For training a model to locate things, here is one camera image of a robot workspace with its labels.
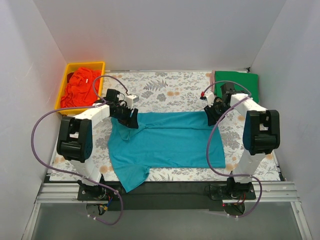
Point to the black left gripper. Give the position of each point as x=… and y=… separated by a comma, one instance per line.
x=129, y=116

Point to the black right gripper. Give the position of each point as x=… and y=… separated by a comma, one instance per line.
x=213, y=113

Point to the teal t shirt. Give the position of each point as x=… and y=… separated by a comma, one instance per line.
x=163, y=140

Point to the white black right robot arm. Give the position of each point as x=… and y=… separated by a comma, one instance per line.
x=261, y=132

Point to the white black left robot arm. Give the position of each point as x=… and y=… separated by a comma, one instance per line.
x=75, y=138

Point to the folded pink t shirt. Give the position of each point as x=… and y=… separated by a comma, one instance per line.
x=212, y=81

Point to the folded green t shirt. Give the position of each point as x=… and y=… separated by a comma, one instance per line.
x=248, y=80

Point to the orange t shirt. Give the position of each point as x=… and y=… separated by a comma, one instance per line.
x=79, y=90

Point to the yellow plastic bin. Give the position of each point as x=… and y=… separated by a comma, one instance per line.
x=69, y=70

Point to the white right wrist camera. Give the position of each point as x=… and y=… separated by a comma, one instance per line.
x=209, y=97

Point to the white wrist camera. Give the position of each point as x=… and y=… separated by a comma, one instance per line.
x=130, y=100
x=209, y=97

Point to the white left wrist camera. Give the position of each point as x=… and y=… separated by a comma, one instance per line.
x=130, y=100

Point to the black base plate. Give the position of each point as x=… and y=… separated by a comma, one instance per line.
x=165, y=195

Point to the aluminium frame rail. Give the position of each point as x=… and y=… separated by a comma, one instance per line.
x=169, y=211

